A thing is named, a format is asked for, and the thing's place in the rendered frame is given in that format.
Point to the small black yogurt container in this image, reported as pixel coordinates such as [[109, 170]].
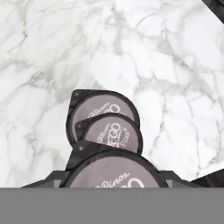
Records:
[[116, 134]]

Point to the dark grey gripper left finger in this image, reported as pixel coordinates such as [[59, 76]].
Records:
[[54, 180]]

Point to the black yogurt container grey lid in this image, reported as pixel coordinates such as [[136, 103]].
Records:
[[110, 169]]

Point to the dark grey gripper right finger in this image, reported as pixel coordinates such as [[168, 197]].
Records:
[[176, 181]]

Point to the large black yogurt container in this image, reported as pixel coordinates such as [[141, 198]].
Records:
[[96, 102]]

